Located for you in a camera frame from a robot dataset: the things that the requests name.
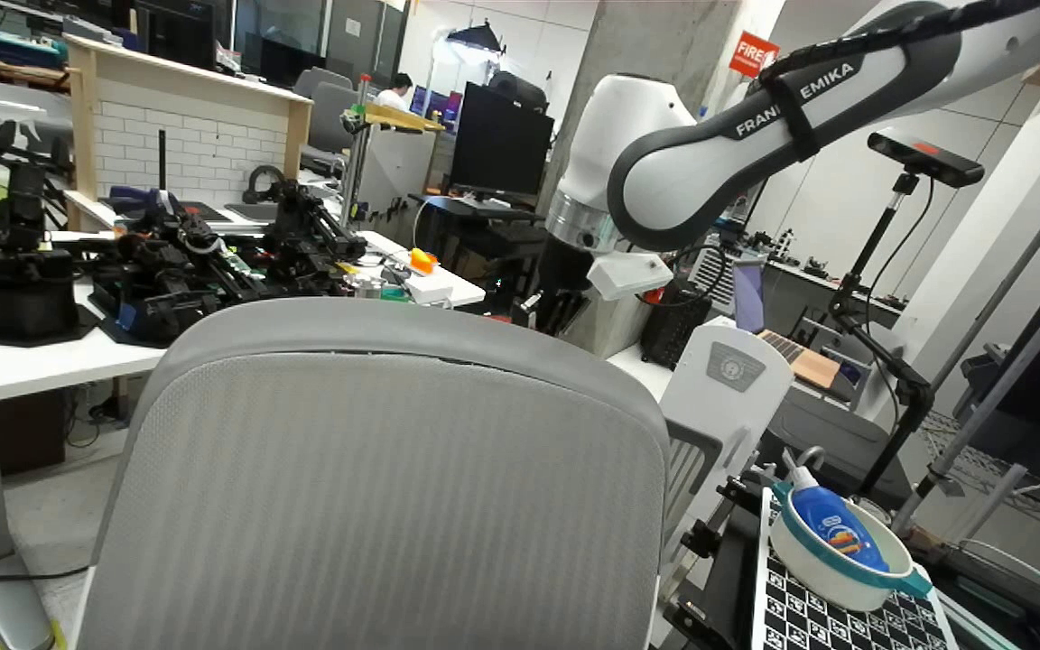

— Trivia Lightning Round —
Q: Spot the wood framed white brick panel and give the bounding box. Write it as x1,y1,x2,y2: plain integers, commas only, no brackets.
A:
66,32,318,209

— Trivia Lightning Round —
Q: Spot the black desk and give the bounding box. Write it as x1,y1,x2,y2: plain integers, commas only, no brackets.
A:
414,190,549,324

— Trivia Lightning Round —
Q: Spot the black robot arm on base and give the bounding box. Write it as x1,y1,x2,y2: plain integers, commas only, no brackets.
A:
0,119,96,352

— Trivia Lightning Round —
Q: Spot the white bowl teal rim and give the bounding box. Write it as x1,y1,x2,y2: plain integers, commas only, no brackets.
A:
770,481,935,614

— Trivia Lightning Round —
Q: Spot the black white checker board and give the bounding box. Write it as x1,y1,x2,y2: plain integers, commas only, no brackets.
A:
747,485,963,650

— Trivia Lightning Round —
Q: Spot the brown cardboard box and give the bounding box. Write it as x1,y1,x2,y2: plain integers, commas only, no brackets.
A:
782,339,852,396

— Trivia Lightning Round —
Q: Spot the black computer monitor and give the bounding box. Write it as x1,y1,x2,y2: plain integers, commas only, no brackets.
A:
448,79,555,204

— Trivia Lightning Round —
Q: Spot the grey office chair back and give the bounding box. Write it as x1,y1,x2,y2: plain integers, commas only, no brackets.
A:
73,298,673,650

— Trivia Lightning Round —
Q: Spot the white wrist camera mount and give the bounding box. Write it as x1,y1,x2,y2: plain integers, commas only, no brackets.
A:
584,249,680,307

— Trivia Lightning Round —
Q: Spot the grey cabinet yellow top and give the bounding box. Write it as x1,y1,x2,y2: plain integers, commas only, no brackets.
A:
342,100,448,233

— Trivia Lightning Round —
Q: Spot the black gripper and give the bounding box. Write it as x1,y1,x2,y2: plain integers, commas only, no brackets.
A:
534,245,604,334

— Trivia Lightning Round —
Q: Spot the blue bottle white cap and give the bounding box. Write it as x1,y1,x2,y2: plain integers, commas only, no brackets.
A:
788,465,893,571

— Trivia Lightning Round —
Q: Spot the black robot parts pile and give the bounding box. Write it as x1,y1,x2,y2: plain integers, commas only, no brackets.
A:
90,175,367,352

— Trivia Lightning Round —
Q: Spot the grey background office chair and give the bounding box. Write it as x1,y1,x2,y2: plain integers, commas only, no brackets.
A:
291,65,362,175

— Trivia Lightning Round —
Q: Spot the black camera tripod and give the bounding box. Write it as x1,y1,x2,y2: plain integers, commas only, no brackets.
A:
827,175,940,502

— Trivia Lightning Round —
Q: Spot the person in white shirt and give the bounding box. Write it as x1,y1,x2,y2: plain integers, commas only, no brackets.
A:
375,70,420,115

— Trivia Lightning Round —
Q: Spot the long white work table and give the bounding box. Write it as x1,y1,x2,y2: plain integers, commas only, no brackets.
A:
0,219,492,573

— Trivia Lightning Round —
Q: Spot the black stereo camera bar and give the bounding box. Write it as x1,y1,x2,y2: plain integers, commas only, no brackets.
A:
862,130,988,190

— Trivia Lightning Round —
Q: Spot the red square sign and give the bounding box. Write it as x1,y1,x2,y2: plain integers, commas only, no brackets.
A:
724,29,782,87

